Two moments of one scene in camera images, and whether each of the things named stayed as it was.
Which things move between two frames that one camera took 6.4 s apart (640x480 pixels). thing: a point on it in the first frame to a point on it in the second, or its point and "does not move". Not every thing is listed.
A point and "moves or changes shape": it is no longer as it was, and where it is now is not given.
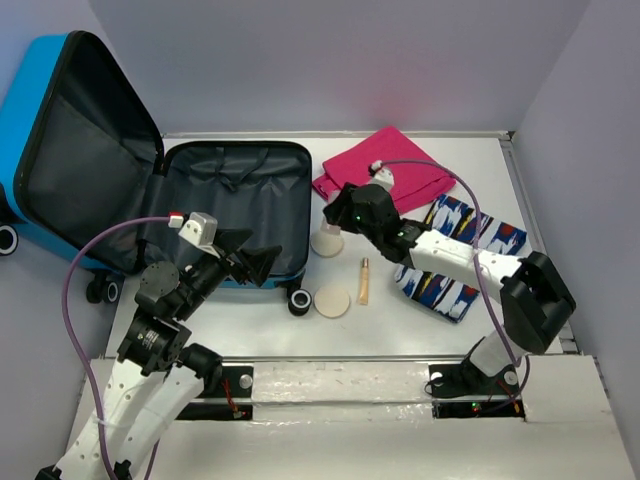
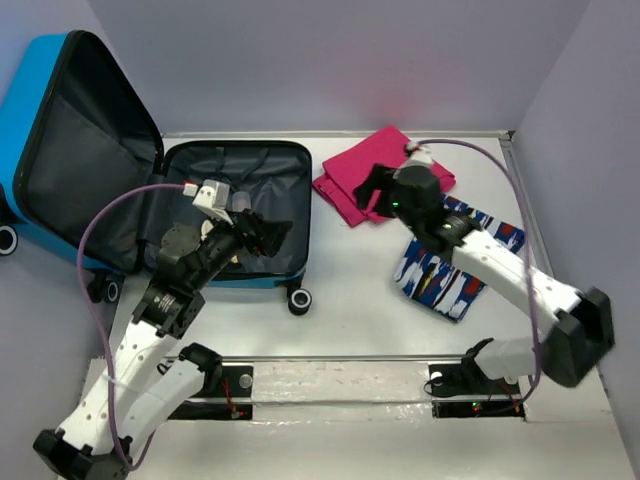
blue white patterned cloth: (480, 232) does not move
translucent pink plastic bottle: (329, 228) to (241, 200)
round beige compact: (326, 244) moves or changes shape
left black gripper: (258, 261) to (271, 233)
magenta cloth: (414, 176) does not move
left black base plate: (237, 381) does not move
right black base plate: (464, 391) does not move
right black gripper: (335, 208) to (383, 178)
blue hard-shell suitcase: (87, 179) does not move
